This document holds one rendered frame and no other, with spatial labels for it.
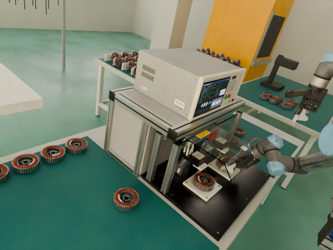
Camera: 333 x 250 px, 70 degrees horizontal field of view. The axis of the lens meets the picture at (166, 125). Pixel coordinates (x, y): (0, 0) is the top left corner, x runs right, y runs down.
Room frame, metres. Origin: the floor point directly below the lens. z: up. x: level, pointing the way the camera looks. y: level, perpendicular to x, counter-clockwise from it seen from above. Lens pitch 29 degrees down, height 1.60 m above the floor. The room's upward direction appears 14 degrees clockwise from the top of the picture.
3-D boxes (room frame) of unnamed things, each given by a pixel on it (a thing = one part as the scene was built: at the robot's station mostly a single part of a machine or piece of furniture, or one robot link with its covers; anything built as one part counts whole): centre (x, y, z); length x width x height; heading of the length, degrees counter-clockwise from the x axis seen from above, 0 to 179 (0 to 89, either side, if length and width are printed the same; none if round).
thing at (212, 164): (1.15, -0.39, 0.78); 0.15 x 0.15 x 0.01; 56
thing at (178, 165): (1.03, -0.14, 0.80); 0.08 x 0.05 x 0.06; 146
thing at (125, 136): (1.01, 0.19, 0.91); 0.28 x 0.03 x 0.32; 56
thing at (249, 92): (3.12, -1.50, 0.38); 1.85 x 1.10 x 0.75; 146
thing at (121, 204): (0.75, 0.10, 0.77); 0.11 x 0.11 x 0.04
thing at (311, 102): (1.16, -0.66, 1.29); 0.09 x 0.08 x 0.12; 64
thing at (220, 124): (1.11, -0.24, 1.03); 0.62 x 0.01 x 0.03; 146
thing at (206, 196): (0.95, -0.26, 0.78); 0.15 x 0.15 x 0.01; 56
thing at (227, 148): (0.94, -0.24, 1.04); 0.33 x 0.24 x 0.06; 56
